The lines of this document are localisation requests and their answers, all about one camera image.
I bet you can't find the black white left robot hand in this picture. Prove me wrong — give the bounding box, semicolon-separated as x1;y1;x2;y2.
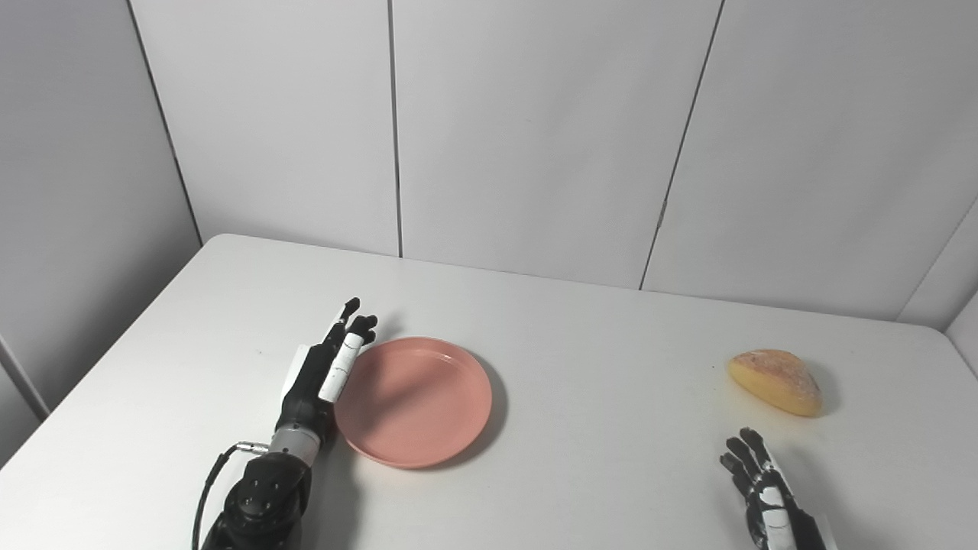
275;297;378;448

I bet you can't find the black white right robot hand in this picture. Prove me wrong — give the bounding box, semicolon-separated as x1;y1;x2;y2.
718;427;834;550

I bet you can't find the pink round plate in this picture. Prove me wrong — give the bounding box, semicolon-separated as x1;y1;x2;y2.
334;337;494;469

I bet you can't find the golden bread roll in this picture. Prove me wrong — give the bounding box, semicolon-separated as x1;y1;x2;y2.
727;349;824;418

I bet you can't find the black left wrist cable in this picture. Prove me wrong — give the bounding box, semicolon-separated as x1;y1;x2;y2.
191;441;270;550

